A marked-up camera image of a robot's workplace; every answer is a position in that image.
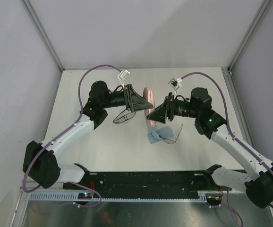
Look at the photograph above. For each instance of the left controller board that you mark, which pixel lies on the left controller board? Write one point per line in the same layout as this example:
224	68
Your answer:
85	195

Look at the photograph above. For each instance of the thin wire frame glasses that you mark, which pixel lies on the thin wire frame glasses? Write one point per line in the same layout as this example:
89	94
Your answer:
167	135

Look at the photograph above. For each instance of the black frame glasses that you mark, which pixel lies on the black frame glasses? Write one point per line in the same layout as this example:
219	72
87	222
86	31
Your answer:
124	116

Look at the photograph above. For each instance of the right controller board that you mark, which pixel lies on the right controller board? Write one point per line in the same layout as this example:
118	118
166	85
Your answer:
213	199

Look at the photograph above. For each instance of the controller board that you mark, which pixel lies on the controller board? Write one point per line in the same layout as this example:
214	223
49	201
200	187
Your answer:
85	195
213	199

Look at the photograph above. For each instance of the right aluminium frame post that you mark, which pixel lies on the right aluminium frame post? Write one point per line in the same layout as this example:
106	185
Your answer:
254	25

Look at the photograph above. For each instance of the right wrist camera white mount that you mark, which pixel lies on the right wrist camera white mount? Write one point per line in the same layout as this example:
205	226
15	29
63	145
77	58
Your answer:
175	84

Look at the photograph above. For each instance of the blue cleaning cloth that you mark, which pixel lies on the blue cleaning cloth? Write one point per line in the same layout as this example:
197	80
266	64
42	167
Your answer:
153	136

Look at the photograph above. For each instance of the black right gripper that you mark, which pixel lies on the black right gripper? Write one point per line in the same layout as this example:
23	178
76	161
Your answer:
166	109

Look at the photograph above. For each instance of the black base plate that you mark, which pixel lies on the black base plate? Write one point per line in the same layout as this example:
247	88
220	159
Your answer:
159	185

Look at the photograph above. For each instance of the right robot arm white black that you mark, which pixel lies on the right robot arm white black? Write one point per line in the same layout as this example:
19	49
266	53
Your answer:
257	180

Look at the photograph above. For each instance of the left aluminium frame post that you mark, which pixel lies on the left aluminium frame post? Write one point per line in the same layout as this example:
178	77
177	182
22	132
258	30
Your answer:
42	33

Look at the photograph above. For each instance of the aluminium frame post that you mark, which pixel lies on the aluminium frame post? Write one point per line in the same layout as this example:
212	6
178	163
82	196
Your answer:
42	33
254	25

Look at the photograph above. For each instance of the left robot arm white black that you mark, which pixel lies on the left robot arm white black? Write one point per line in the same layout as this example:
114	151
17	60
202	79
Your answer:
41	159

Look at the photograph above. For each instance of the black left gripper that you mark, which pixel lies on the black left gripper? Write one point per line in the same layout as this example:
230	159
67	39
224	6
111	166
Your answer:
133	101

